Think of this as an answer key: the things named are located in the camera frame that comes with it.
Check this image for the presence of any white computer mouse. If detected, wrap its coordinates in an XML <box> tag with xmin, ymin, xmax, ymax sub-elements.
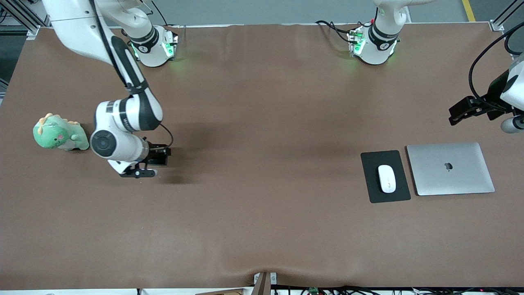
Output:
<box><xmin>377</xmin><ymin>165</ymin><xmax>397</xmax><ymax>193</ymax></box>

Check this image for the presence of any black mouse pad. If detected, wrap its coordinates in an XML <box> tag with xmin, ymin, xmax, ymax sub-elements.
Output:
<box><xmin>360</xmin><ymin>150</ymin><xmax>411</xmax><ymax>204</ymax></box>

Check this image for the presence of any silver laptop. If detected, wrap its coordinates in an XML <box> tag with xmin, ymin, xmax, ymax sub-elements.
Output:
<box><xmin>406</xmin><ymin>142</ymin><xmax>496</xmax><ymax>196</ymax></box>

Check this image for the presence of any green dinosaur plush toy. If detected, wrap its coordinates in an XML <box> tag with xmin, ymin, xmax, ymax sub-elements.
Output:
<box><xmin>33</xmin><ymin>113</ymin><xmax>90</xmax><ymax>151</ymax></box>

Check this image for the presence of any brown table cover cloth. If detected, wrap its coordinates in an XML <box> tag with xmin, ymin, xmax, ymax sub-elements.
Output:
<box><xmin>0</xmin><ymin>23</ymin><xmax>524</xmax><ymax>290</ymax></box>

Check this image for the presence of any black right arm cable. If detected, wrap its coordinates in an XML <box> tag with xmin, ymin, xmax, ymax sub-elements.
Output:
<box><xmin>91</xmin><ymin>0</ymin><xmax>174</xmax><ymax>149</ymax></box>

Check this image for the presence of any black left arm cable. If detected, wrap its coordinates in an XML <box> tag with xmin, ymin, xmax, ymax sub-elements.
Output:
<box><xmin>469</xmin><ymin>27</ymin><xmax>524</xmax><ymax>112</ymax></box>

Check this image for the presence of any black cable at arm base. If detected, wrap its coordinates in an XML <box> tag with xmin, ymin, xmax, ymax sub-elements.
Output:
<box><xmin>154</xmin><ymin>0</ymin><xmax>171</xmax><ymax>26</ymax></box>

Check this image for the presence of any black cable bundle at base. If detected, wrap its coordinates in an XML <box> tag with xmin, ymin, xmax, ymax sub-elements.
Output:
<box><xmin>315</xmin><ymin>20</ymin><xmax>353</xmax><ymax>44</ymax></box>

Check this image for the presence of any metal table edge bracket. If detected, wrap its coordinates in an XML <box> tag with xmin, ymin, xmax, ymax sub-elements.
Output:
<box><xmin>253</xmin><ymin>272</ymin><xmax>278</xmax><ymax>295</ymax></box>

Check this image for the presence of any aluminium frame profile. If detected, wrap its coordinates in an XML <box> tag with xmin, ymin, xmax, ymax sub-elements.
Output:
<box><xmin>0</xmin><ymin>0</ymin><xmax>52</xmax><ymax>38</ymax></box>

